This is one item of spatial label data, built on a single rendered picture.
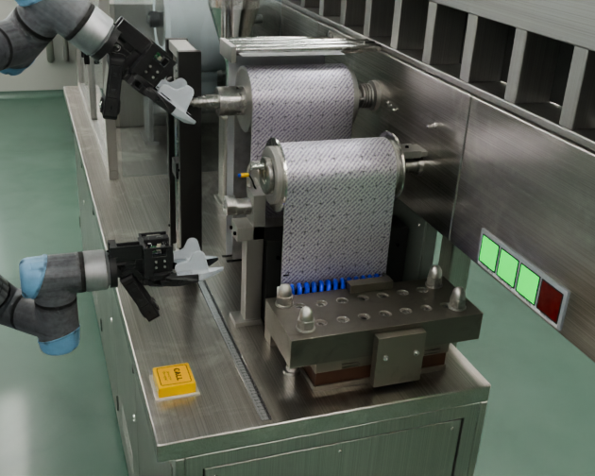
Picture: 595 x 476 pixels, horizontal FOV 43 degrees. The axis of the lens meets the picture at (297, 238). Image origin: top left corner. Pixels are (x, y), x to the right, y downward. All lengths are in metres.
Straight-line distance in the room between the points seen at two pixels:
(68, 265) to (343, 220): 0.54
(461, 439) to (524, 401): 1.53
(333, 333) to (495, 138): 0.45
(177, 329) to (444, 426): 0.59
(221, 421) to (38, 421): 1.59
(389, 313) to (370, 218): 0.20
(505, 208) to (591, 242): 0.22
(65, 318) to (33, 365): 1.77
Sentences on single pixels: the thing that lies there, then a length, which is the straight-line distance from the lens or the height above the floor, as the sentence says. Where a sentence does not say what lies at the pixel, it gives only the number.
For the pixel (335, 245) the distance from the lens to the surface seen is 1.54.
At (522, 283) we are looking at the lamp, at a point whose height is 1.18.
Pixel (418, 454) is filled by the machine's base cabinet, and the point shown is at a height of 0.75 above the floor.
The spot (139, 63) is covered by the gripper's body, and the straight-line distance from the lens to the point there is 1.35.
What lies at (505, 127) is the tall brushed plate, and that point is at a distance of 1.36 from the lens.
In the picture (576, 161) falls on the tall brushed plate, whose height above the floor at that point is 1.42.
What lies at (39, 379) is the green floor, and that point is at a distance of 3.12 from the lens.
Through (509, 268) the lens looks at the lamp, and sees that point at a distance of 1.36.
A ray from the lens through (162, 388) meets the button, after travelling 1.43.
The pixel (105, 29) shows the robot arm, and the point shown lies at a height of 1.54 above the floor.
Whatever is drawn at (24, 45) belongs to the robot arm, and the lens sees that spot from 1.35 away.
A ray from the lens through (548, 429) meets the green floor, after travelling 3.02.
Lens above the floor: 1.77
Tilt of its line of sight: 25 degrees down
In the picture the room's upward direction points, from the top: 3 degrees clockwise
